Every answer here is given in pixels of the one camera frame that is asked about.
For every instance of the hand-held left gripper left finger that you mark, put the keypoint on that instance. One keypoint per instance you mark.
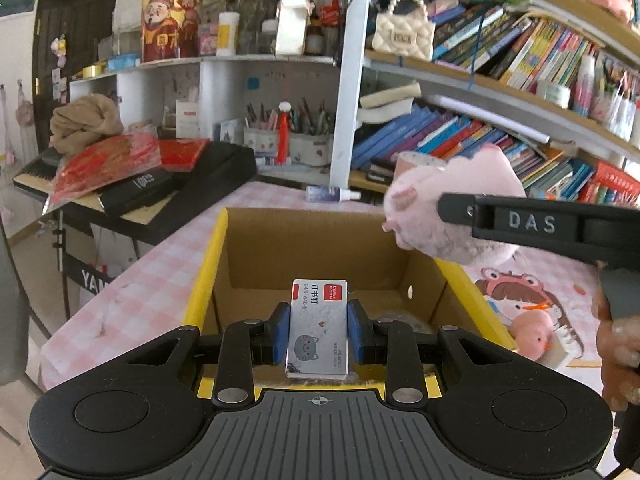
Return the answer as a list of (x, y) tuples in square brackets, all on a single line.
[(281, 332)]

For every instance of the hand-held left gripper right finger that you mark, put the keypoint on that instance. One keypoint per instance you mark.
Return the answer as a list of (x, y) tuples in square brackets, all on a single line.
[(356, 332)]

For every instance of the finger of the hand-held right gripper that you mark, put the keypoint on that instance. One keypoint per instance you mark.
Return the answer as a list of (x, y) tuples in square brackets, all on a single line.
[(455, 207)]

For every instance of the pink pig plush toy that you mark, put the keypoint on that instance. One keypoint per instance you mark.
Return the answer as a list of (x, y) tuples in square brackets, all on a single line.
[(430, 210)]

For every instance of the grey staples box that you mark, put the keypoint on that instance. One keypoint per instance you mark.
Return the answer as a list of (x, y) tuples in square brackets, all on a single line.
[(317, 330)]

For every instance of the yellow cardboard box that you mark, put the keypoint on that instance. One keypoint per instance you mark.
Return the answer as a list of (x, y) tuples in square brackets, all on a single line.
[(300, 245)]

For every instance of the pink chick plush toy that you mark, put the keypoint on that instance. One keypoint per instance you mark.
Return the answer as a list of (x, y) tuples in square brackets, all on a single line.
[(532, 335)]

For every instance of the person's right hand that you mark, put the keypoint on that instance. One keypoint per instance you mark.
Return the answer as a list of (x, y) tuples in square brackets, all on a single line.
[(620, 355)]

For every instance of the pink cartoon girl container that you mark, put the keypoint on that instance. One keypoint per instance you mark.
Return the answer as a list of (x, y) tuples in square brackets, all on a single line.
[(420, 162)]

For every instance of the row of colourful books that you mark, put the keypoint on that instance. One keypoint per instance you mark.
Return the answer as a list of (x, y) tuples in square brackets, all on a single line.
[(450, 140)]

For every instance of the purple spray bottle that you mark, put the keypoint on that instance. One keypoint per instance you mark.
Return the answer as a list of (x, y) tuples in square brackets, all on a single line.
[(330, 194)]

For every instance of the white tape roll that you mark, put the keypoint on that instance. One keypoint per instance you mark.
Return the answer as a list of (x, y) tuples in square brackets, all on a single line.
[(553, 94)]

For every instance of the large patterned pen holder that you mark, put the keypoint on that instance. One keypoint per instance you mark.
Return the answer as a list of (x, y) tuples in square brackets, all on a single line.
[(310, 150)]

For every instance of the pink checkered tablecloth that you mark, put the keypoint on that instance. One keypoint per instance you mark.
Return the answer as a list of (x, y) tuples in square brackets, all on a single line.
[(125, 300)]

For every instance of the white bookshelf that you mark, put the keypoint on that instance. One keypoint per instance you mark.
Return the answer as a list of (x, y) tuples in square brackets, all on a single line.
[(350, 85)]

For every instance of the black electronic keyboard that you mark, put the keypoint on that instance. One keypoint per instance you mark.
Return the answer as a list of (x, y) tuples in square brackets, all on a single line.
[(210, 175)]

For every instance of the cream quilted pearl handbag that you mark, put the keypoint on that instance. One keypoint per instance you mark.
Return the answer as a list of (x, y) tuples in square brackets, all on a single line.
[(404, 35)]

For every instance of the red tassel ornament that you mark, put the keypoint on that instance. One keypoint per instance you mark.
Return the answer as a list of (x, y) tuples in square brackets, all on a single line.
[(284, 135)]

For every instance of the small patterned pen holder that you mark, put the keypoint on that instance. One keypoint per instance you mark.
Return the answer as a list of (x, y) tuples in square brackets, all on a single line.
[(260, 142)]

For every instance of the red envelope packet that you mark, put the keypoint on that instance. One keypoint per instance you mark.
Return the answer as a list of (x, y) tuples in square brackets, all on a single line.
[(184, 154)]

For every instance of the black keyboard stand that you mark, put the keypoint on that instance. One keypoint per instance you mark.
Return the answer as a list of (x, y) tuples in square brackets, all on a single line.
[(75, 260)]

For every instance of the white box red label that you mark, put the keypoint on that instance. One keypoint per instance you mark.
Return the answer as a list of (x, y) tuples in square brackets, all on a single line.
[(187, 120)]

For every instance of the red paper decorations packet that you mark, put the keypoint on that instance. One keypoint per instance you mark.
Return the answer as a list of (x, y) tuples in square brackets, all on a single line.
[(105, 165)]

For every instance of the white paper carton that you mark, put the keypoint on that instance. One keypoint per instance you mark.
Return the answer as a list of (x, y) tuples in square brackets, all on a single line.
[(291, 20)]

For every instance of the white bottle yellow label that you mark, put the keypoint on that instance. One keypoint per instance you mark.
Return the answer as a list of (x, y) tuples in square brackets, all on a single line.
[(227, 35)]

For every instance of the beige cloth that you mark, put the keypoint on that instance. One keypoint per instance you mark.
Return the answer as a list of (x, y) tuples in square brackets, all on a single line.
[(85, 122)]

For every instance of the small pink box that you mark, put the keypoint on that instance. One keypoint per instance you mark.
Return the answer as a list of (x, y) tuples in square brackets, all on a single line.
[(209, 40)]

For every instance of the light blue box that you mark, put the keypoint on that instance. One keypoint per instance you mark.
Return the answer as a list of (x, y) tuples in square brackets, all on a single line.
[(122, 61)]

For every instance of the gold ribbon roll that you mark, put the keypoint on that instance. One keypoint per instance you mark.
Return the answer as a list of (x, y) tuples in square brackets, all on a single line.
[(95, 70)]

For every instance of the fortune god paper lantern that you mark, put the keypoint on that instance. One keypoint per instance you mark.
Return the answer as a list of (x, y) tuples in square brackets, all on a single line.
[(170, 25)]

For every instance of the pink toy on door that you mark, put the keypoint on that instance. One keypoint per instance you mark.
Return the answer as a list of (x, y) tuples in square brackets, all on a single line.
[(59, 50)]

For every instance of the black door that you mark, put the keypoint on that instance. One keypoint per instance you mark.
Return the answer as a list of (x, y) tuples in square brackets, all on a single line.
[(75, 20)]

